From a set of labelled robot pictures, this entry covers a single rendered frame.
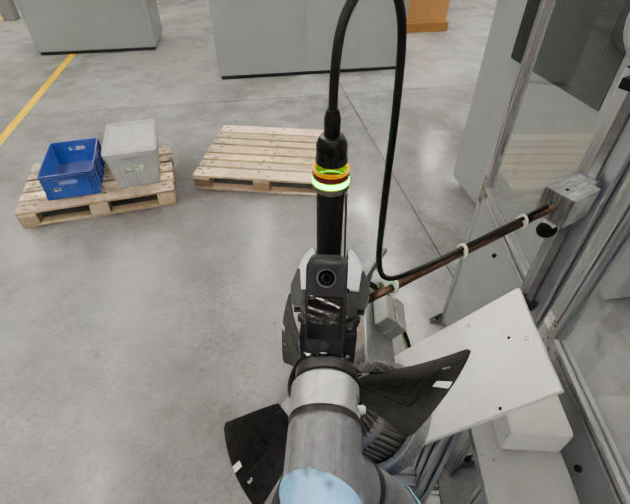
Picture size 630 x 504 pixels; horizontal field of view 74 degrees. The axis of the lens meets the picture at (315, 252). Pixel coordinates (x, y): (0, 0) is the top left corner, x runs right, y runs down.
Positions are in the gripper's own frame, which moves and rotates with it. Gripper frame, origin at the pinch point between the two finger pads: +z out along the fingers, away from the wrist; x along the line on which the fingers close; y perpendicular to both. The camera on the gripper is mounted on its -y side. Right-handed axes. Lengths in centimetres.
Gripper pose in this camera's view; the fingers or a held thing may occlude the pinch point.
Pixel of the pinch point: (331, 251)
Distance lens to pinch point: 60.3
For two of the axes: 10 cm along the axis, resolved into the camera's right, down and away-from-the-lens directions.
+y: 0.0, 7.5, 6.7
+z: 0.6, -6.6, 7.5
